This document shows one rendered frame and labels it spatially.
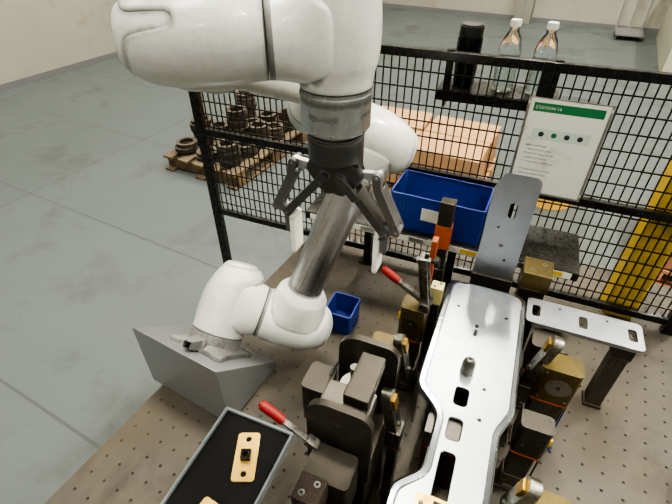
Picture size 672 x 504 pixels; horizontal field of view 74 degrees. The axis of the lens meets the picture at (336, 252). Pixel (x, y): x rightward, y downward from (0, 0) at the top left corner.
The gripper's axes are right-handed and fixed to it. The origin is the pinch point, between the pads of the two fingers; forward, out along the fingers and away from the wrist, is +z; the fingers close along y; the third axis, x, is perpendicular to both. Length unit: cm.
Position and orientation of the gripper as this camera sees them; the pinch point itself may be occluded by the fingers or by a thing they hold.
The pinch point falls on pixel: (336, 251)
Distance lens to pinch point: 70.7
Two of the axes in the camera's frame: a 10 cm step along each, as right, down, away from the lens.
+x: 3.8, -5.7, 7.3
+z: 0.0, 7.9, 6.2
